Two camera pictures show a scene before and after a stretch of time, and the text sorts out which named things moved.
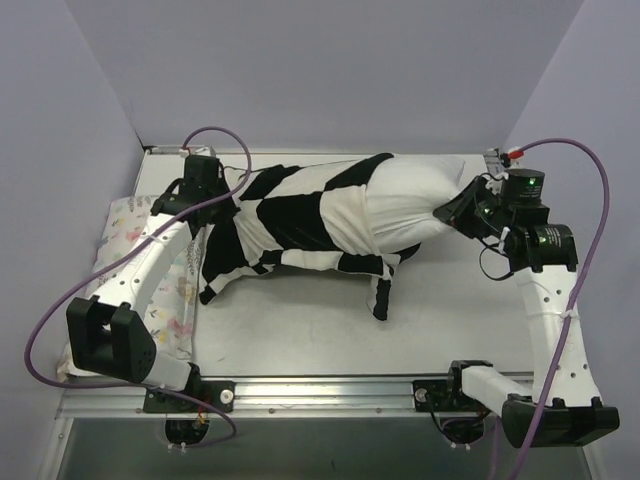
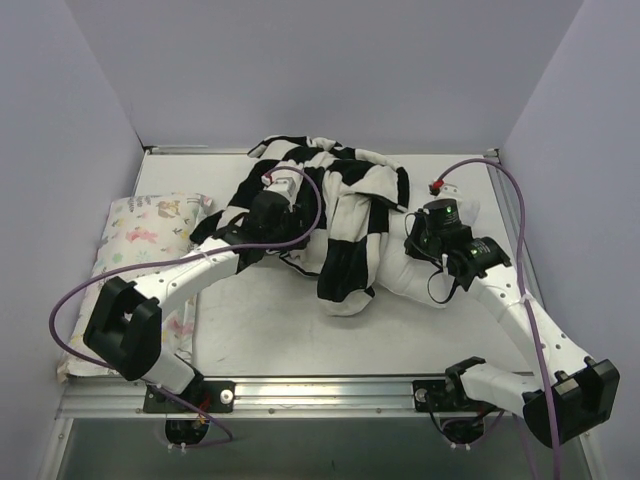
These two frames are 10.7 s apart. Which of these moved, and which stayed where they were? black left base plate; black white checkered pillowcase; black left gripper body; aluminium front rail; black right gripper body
Moved: black right gripper body; black left gripper body; black white checkered pillowcase
Stayed: aluminium front rail; black left base plate
